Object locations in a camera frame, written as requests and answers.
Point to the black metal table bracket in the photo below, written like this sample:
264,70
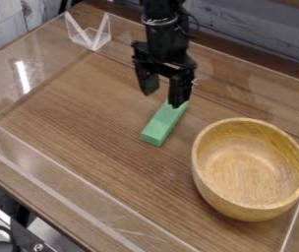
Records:
27,242

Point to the clear acrylic corner bracket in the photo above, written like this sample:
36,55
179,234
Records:
91,38

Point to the green rectangular block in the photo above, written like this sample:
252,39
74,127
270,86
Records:
162,124

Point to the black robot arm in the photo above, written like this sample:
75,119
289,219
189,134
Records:
163,11

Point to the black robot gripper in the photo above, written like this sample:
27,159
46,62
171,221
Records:
162,56

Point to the brown wooden bowl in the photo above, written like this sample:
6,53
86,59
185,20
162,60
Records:
245,166

